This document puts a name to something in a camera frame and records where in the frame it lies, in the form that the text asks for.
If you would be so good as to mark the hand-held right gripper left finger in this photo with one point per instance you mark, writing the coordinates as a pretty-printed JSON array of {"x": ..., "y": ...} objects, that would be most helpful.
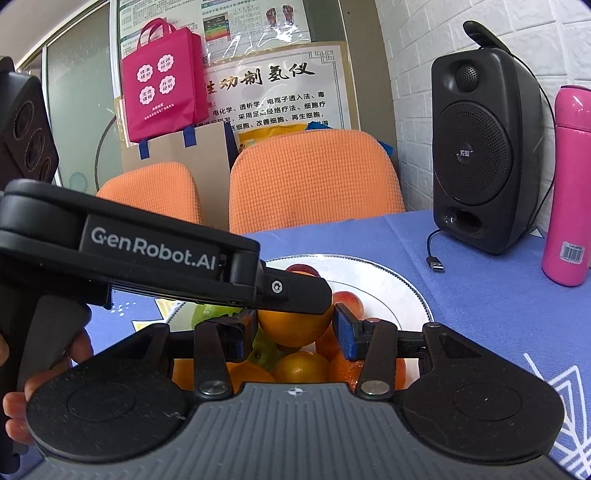
[{"x": 231, "y": 344}]

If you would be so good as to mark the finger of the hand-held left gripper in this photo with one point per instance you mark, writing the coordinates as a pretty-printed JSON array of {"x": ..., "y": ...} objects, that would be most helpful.
[{"x": 300, "y": 293}]

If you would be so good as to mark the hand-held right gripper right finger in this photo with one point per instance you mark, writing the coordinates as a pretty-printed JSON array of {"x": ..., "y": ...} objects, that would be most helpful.
[{"x": 346, "y": 334}]

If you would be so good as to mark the dark red plum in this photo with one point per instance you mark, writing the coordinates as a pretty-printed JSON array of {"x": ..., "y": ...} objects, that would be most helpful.
[{"x": 302, "y": 269}]

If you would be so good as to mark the green apple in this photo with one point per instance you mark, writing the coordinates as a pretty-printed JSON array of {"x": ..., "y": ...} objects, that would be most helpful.
[
  {"x": 264, "y": 350},
  {"x": 207, "y": 314}
]

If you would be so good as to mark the bright red plum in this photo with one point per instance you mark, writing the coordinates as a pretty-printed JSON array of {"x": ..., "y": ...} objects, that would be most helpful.
[{"x": 351, "y": 300}]

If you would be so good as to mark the large orange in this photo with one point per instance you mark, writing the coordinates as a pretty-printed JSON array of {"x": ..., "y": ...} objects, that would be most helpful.
[{"x": 295, "y": 328}]

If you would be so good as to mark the yellowish orange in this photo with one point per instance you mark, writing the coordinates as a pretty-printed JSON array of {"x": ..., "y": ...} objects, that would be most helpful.
[{"x": 300, "y": 368}]

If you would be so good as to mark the white plate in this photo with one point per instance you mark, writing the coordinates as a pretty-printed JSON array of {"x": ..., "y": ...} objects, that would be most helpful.
[{"x": 392, "y": 290}]

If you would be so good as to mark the person's left hand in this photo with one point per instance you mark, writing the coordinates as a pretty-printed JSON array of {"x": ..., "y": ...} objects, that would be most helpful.
[{"x": 14, "y": 415}]

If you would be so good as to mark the orange chair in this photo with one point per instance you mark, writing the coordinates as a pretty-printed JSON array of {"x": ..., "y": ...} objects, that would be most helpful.
[
  {"x": 314, "y": 180},
  {"x": 152, "y": 194}
]

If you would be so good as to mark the brown cardboard box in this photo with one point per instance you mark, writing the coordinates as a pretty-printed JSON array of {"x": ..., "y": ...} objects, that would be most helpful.
[{"x": 184, "y": 154}]

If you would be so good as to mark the blue printed tablecloth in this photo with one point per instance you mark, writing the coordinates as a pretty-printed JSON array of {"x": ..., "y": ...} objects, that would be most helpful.
[{"x": 485, "y": 323}]

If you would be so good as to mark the yellow plastic bag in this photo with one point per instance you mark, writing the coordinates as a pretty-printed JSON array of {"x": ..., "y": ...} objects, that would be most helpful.
[{"x": 268, "y": 136}]

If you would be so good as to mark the magenta tote bag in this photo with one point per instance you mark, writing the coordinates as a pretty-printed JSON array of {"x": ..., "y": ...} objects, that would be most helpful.
[{"x": 161, "y": 83}]

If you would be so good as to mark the black speaker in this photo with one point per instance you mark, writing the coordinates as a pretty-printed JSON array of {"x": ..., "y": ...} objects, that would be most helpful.
[{"x": 480, "y": 152}]

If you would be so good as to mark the pink bottle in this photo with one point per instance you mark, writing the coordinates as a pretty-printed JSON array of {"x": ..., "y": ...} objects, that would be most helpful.
[{"x": 570, "y": 184}]

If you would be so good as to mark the white calligraphy wall poster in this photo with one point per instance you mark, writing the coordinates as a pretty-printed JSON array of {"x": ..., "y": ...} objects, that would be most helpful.
[{"x": 277, "y": 87}]

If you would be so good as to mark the foot chart wall poster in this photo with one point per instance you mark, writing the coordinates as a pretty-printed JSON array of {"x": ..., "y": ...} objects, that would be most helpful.
[{"x": 207, "y": 23}]

